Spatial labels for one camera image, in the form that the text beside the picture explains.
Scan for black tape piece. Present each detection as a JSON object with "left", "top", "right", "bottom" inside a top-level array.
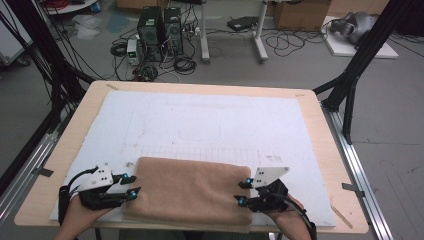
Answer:
[{"left": 33, "top": 167, "right": 55, "bottom": 178}]

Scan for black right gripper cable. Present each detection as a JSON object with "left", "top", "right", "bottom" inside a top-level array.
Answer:
[{"left": 282, "top": 192, "right": 318, "bottom": 240}]

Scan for aluminium rail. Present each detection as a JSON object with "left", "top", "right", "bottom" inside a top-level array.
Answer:
[
  {"left": 321, "top": 103, "right": 396, "bottom": 240},
  {"left": 0, "top": 103, "right": 79, "bottom": 228}
]

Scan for black flat device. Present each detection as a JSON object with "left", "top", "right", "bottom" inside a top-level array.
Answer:
[{"left": 227, "top": 15, "right": 260, "bottom": 33}]

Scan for thin wooden stick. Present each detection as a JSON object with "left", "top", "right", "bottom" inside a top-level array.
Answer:
[{"left": 329, "top": 203, "right": 354, "bottom": 230}]

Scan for black frame strut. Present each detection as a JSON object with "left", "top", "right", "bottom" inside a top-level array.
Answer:
[{"left": 312, "top": 0, "right": 424, "bottom": 145}]

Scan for grey rounded device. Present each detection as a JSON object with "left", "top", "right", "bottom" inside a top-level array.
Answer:
[{"left": 329, "top": 11, "right": 380, "bottom": 45}]

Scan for grey tape piece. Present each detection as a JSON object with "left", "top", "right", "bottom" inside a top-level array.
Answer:
[{"left": 341, "top": 182, "right": 366, "bottom": 198}]

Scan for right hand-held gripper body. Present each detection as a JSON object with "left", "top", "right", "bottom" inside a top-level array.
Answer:
[{"left": 248, "top": 166, "right": 291, "bottom": 214}]

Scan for slim black computer tower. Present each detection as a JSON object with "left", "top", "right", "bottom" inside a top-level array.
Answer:
[{"left": 163, "top": 7, "right": 185, "bottom": 56}]

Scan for large black computer tower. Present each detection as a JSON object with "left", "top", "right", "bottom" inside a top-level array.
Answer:
[{"left": 137, "top": 6, "right": 165, "bottom": 63}]

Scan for coiled black cable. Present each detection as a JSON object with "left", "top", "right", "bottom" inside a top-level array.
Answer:
[
  {"left": 109, "top": 41, "right": 129, "bottom": 58},
  {"left": 173, "top": 56, "right": 198, "bottom": 76}
]

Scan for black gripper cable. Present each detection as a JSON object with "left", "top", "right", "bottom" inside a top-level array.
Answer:
[
  {"left": 282, "top": 192, "right": 318, "bottom": 240},
  {"left": 58, "top": 165, "right": 100, "bottom": 226}
]

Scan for white round table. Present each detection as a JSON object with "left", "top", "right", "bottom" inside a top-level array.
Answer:
[{"left": 43, "top": 0, "right": 100, "bottom": 15}]

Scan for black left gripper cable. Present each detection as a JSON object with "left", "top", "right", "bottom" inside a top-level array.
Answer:
[{"left": 58, "top": 165, "right": 100, "bottom": 226}]

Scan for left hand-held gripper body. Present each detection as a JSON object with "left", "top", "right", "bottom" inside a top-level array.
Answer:
[{"left": 77, "top": 163, "right": 130, "bottom": 211}]

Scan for loose black floor cables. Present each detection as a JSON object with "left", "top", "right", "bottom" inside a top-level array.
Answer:
[{"left": 265, "top": 28, "right": 329, "bottom": 58}]

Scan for white grid mat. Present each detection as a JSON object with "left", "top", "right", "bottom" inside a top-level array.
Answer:
[{"left": 49, "top": 90, "right": 337, "bottom": 228}]

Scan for brown cardboard box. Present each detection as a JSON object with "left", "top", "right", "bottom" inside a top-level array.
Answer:
[{"left": 273, "top": 0, "right": 333, "bottom": 32}]

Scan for white floor board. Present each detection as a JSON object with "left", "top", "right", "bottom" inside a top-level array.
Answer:
[{"left": 321, "top": 15, "right": 400, "bottom": 60}]

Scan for white table frame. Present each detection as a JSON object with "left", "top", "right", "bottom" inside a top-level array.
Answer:
[{"left": 199, "top": 0, "right": 270, "bottom": 65}]

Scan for brown towel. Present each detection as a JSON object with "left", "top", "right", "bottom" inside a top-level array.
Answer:
[{"left": 121, "top": 156, "right": 253, "bottom": 234}]

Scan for black frame with cables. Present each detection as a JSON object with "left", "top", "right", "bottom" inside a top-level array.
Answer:
[{"left": 0, "top": 0, "right": 98, "bottom": 134}]

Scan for white cabinet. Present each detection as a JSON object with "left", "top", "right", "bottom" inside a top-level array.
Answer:
[{"left": 0, "top": 19, "right": 34, "bottom": 66}]

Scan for white power supply unit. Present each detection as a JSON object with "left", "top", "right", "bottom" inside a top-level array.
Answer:
[{"left": 126, "top": 38, "right": 143, "bottom": 66}]

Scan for person's right hand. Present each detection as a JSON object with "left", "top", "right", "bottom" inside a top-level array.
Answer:
[{"left": 266, "top": 194, "right": 313, "bottom": 235}]

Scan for person's left hand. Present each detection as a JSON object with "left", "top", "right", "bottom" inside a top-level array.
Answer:
[{"left": 60, "top": 196, "right": 116, "bottom": 235}]

